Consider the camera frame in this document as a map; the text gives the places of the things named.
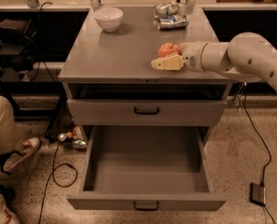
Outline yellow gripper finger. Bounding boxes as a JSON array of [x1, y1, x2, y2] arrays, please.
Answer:
[[151, 53, 184, 71]]

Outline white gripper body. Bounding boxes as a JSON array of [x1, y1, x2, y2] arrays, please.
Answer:
[[180, 41, 208, 72]]

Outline red apple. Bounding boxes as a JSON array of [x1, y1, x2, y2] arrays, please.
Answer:
[[158, 43, 181, 57]]

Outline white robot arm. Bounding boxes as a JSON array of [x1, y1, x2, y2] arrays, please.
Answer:
[[151, 33, 277, 92]]

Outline grey drawer cabinet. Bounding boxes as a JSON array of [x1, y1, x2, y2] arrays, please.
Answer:
[[58, 5, 240, 212]]

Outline closed grey upper drawer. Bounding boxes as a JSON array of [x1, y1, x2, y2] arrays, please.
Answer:
[[67, 99, 227, 126]]

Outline open grey lower drawer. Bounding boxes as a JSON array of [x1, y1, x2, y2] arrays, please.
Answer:
[[67, 126, 226, 211]]

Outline blue silver soda can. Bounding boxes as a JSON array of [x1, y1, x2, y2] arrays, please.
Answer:
[[158, 15, 189, 30]]

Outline green white soda can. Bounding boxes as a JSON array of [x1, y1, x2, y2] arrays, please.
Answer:
[[153, 1, 179, 19]]

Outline white ceramic bowl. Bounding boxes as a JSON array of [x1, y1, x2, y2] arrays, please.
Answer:
[[93, 7, 123, 32]]

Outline items pile under cabinet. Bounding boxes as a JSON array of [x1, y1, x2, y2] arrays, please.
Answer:
[[57, 126, 87, 150]]

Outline black equipment on left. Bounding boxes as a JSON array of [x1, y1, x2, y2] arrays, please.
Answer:
[[0, 16, 39, 81]]

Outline white red sneaker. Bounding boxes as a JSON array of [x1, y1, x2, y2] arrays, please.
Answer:
[[4, 137, 41, 174]]

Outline person leg beige trousers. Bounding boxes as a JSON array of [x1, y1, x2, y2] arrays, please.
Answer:
[[0, 96, 24, 154]]

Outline black floor cable right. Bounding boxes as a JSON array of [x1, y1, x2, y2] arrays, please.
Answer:
[[242, 81, 277, 224]]

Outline black floor cable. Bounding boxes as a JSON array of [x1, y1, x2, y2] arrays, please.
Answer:
[[37, 142, 79, 224], [242, 81, 277, 224]]

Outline black floor cable left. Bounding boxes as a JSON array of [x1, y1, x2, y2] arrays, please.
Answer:
[[37, 142, 79, 224]]

